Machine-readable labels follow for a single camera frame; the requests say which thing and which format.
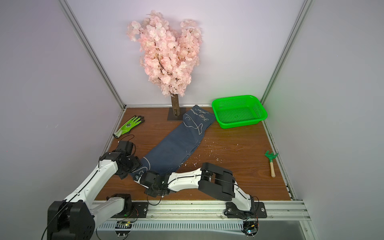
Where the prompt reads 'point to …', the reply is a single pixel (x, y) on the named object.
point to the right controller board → (250, 228)
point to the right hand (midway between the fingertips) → (147, 182)
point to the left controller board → (123, 228)
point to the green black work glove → (135, 121)
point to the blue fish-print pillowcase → (173, 147)
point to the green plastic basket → (239, 111)
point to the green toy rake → (271, 156)
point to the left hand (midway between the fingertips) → (138, 166)
